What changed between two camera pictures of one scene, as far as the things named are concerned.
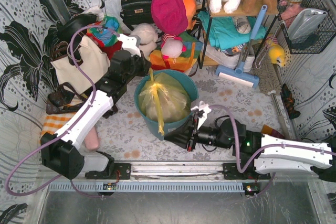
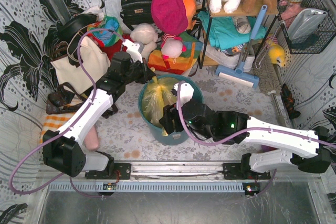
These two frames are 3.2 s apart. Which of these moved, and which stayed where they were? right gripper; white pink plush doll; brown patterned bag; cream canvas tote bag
Moved: right gripper
Stayed: brown patterned bag; white pink plush doll; cream canvas tote bag
